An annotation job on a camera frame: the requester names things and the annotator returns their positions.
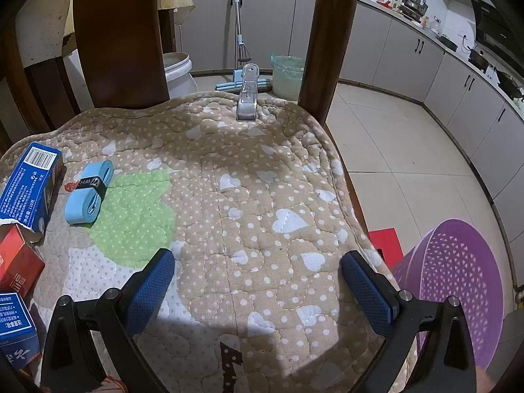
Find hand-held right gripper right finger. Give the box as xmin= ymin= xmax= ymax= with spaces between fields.
xmin=341 ymin=251 xmax=477 ymax=393

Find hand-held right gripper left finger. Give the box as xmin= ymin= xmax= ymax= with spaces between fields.
xmin=40 ymin=248 xmax=176 ymax=393

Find purple perforated plastic basket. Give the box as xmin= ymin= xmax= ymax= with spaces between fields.
xmin=391 ymin=218 xmax=505 ymax=371

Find red cardboard packet box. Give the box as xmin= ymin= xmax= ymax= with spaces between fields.
xmin=0 ymin=224 xmax=46 ymax=297

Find large blue cardboard box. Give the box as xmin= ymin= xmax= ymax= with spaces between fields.
xmin=0 ymin=142 xmax=65 ymax=243

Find large red cardboard box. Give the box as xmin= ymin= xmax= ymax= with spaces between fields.
xmin=367 ymin=228 xmax=404 ymax=271

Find small blue cardboard box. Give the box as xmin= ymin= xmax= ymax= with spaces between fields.
xmin=0 ymin=292 xmax=42 ymax=371

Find beige quilted heart-print cushion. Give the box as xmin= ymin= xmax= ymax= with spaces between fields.
xmin=0 ymin=90 xmax=404 ymax=393

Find white plastic bucket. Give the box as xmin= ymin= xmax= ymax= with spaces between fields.
xmin=163 ymin=52 xmax=198 ymax=101

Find metal clip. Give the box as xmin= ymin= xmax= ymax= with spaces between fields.
xmin=236 ymin=64 xmax=260 ymax=122

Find green plastic bin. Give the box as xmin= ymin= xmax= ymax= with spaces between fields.
xmin=270 ymin=53 xmax=307 ymax=101

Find blue sponge mop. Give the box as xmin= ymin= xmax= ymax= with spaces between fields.
xmin=215 ymin=0 xmax=273 ymax=92

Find dark wooden chair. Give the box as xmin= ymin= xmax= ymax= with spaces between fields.
xmin=0 ymin=0 xmax=369 ymax=234

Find grey kitchen base cabinets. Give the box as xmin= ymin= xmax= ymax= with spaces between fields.
xmin=182 ymin=0 xmax=524 ymax=230

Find black wok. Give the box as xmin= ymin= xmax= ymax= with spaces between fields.
xmin=495 ymin=69 xmax=524 ymax=100

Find black cooking pot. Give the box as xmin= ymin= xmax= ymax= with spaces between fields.
xmin=469 ymin=47 xmax=490 ymax=70

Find stacked cooking pans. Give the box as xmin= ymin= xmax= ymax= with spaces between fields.
xmin=399 ymin=0 xmax=428 ymax=21

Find black range hood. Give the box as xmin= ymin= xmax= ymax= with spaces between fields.
xmin=471 ymin=0 xmax=524 ymax=66

